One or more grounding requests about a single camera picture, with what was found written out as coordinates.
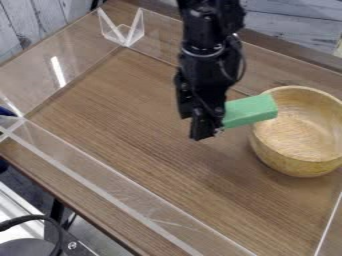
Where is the grey metal base plate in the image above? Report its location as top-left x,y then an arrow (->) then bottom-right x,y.
0,226 -> 100,256

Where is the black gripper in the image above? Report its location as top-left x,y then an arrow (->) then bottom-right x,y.
174,34 -> 246,141

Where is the light wooden bowl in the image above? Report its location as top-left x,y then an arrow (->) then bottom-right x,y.
250,85 -> 342,178

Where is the black table leg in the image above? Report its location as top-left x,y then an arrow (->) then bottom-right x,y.
50,199 -> 66,223

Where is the black cable loop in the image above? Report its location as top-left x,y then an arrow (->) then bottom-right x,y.
0,214 -> 64,256

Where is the green rectangular block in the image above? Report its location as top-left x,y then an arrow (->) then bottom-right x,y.
223,94 -> 278,129

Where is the clear acrylic corner bracket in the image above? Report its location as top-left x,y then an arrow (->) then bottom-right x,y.
98,8 -> 145,48

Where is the clear acrylic tray wall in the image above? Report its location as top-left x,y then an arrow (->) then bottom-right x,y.
0,0 -> 342,256

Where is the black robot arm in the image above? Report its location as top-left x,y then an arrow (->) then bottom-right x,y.
174,0 -> 246,141

